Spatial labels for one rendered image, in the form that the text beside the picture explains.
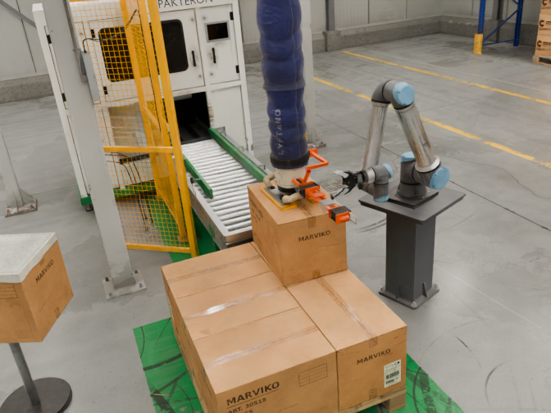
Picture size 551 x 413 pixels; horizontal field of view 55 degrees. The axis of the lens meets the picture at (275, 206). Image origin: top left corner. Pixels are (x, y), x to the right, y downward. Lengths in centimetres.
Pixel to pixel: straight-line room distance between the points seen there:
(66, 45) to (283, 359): 236
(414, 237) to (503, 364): 90
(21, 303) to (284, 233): 134
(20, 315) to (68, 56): 169
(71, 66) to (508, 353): 323
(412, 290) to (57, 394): 232
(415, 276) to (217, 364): 163
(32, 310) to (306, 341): 133
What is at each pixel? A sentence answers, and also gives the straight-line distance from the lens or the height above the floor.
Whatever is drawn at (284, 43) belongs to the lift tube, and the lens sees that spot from 282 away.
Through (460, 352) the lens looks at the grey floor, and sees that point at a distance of 350.
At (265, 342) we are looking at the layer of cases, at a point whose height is 54.
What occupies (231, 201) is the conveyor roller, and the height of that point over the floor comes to 53.
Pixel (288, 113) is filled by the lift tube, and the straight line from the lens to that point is 291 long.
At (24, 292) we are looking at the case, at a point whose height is 91.
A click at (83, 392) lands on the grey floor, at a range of 354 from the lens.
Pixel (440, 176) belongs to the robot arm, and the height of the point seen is 98.
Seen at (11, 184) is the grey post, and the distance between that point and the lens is 619.
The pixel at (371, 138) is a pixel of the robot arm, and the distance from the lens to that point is 316.
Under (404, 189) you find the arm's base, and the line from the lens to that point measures 349.
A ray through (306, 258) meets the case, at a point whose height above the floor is 69.
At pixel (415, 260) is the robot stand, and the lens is 364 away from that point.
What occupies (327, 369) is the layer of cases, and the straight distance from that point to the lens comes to 267.
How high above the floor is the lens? 226
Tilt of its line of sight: 26 degrees down
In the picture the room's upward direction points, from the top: 5 degrees counter-clockwise
